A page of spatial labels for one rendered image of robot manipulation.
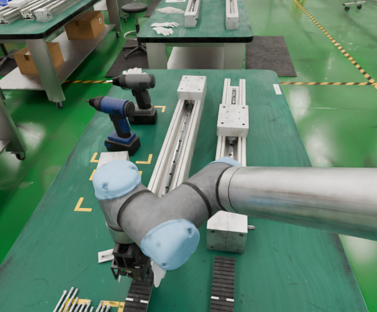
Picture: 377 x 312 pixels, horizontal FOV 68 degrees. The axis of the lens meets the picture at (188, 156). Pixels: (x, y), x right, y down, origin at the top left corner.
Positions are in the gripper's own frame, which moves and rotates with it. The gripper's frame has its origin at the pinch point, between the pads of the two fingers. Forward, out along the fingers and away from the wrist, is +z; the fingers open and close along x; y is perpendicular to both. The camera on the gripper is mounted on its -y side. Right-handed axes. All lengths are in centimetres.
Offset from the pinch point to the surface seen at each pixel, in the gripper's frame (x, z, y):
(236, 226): 21.3, -6.4, -11.1
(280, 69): 76, 80, -315
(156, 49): -45, 16, -195
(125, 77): -25, -18, -68
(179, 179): 4.0, -5.4, -26.6
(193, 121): 4, -5, -59
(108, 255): -11.7, 2.4, -3.7
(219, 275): 18.0, -0.3, -0.8
